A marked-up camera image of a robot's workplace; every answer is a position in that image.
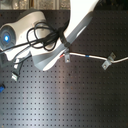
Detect blue object at left edge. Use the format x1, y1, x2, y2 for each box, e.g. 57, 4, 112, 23
0, 85, 5, 93

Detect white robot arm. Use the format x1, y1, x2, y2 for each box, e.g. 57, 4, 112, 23
0, 0, 99, 71

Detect right metal cable clip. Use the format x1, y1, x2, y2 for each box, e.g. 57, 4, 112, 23
102, 60, 111, 70

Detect metal cable clip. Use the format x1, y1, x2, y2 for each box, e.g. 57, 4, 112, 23
64, 49, 70, 63
102, 60, 111, 70

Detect storage bins at top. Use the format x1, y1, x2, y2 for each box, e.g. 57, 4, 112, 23
0, 0, 70, 10

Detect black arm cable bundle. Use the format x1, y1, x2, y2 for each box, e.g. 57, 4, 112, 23
0, 21, 70, 54

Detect white cable with blue mark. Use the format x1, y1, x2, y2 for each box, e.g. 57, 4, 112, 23
59, 51, 128, 64

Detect left metal cable clip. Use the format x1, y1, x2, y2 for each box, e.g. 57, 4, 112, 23
64, 49, 70, 63

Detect small metal clip lower left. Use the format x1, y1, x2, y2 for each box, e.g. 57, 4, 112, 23
11, 72, 19, 81

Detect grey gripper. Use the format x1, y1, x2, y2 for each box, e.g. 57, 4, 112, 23
0, 53, 24, 70

